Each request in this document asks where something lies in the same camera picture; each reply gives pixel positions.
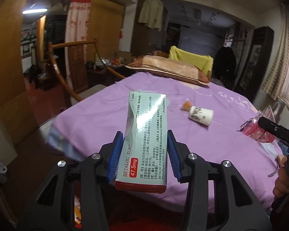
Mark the brown patterned pillow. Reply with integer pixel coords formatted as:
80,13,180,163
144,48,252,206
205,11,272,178
126,55,210,87

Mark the striped window curtain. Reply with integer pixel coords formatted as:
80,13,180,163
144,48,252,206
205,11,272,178
261,3,289,100

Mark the fluorescent ceiling light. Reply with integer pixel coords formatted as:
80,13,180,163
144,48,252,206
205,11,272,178
22,8,48,15

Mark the yellow-green cloth on chair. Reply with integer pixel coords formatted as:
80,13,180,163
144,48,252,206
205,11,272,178
168,46,213,78

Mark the metal bottle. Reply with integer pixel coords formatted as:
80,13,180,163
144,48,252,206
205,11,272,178
272,98,286,123

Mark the hanging beige jacket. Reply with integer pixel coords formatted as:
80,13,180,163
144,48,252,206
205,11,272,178
138,0,164,32

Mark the person's right hand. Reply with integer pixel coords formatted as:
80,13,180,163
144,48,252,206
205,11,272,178
272,156,289,198

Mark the clear red plastic wrapper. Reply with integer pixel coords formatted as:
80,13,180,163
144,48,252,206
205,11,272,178
237,105,276,143

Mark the clear jelly cup orange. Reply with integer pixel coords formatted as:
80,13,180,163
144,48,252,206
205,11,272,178
182,100,192,112

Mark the purple bed sheet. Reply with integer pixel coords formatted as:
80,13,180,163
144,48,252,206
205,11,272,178
47,72,281,208

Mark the white floral paper cup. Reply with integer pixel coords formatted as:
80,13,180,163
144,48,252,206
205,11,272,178
188,106,213,126

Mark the red white curtain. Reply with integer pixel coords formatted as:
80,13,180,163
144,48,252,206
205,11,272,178
64,0,95,91

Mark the white Betaloc medicine box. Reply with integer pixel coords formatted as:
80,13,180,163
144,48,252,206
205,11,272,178
115,91,167,193

